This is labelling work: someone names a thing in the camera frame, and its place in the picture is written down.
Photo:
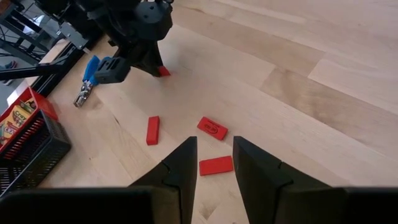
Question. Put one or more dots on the red eraser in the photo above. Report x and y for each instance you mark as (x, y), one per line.
(216, 165)
(212, 128)
(164, 71)
(153, 130)

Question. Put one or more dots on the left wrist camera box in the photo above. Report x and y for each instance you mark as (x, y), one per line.
(112, 70)

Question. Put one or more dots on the black mesh basket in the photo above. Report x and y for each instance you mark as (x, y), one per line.
(31, 161)

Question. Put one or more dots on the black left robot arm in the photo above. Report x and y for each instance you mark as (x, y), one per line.
(71, 9)

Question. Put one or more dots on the yellow green crayon box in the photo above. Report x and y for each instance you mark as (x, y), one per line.
(7, 134)
(20, 116)

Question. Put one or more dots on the small red plastic basket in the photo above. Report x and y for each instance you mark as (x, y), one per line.
(46, 107)

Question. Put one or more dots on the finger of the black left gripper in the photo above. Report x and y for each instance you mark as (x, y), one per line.
(140, 57)
(156, 59)

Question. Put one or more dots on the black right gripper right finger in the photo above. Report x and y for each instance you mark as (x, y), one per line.
(258, 174)

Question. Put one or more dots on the silver metal bracket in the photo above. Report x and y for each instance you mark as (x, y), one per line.
(73, 34)

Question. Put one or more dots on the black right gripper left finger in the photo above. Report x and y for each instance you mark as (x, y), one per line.
(182, 168)

